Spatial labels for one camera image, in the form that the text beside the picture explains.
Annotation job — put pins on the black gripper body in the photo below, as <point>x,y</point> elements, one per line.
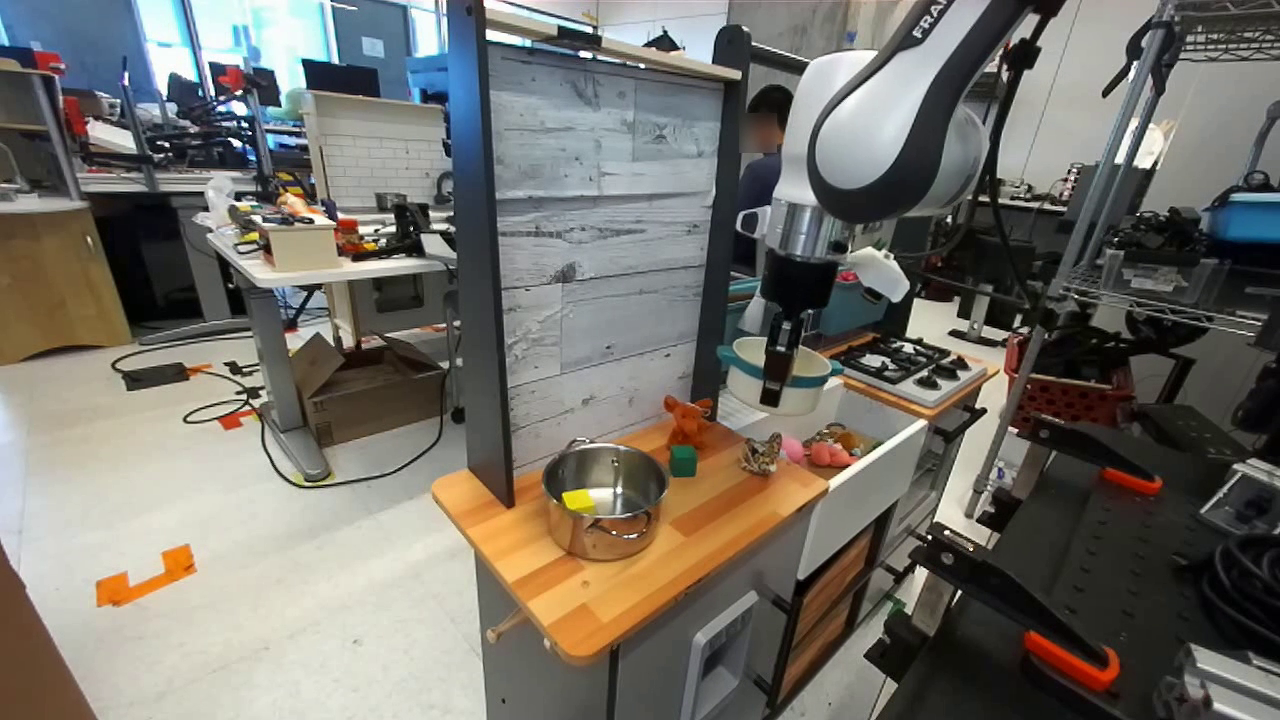
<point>798,282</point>

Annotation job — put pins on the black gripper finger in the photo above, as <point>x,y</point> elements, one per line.
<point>778,361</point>

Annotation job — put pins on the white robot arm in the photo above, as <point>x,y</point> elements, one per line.
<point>906,120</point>

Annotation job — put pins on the white toy sink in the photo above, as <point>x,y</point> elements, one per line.
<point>867,503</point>

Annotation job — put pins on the pink ball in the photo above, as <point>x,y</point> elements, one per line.
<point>792,451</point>

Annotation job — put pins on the brown plush toy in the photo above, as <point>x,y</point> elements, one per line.
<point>849,436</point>

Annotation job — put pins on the orange bunny plush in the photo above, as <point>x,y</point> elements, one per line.
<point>826,457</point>

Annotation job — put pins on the orange toy figure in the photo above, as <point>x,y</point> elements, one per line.
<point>691,423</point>

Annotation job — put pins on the green toy cube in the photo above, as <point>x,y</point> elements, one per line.
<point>684,463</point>

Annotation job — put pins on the grey stove with black grate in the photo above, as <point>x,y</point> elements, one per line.
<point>920,367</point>

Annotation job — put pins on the person in dark shirt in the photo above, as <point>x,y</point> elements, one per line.
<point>764,132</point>

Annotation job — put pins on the whitewashed wood panel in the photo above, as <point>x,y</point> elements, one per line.
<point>601,242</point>

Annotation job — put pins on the stainless steel pot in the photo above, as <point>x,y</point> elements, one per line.
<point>605,527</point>

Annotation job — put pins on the yellow toy block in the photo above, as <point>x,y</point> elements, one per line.
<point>576,503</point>

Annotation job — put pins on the metal tripod stand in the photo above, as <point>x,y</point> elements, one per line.
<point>1087,224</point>

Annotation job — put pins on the wooden shelf plank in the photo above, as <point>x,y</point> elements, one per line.
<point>614,41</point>

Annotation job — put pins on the white kitchen cabinet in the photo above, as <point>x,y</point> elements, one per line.
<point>643,654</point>

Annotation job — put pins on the open cardboard box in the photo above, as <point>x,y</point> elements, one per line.
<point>372,394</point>

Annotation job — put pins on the white brick pattern panel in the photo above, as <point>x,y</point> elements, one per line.
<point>372,145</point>

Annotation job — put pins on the white office desk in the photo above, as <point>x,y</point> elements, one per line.
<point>334,268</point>

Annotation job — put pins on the orange floor marker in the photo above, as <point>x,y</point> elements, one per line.
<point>140,586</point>

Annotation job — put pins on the wooden side cabinet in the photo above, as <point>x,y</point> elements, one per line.
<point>52,282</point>

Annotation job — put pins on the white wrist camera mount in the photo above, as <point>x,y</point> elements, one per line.
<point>882,273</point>

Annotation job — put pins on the black kitchen frame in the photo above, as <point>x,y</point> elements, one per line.
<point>718,200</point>

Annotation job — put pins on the black frame end post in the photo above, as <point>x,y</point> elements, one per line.
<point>481,266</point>

